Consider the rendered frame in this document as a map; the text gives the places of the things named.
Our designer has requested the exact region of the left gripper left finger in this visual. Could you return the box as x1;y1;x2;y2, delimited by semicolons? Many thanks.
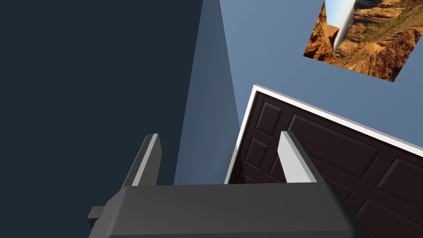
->
121;133;162;188

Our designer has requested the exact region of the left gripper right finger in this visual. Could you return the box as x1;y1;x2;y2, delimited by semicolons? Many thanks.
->
277;131;327;184

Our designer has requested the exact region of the dark brown panelled door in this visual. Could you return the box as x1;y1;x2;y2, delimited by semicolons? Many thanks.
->
228;92;423;238

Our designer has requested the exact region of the canyon landscape wall picture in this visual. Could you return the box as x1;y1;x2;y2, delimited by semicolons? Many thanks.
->
303;0;423;83

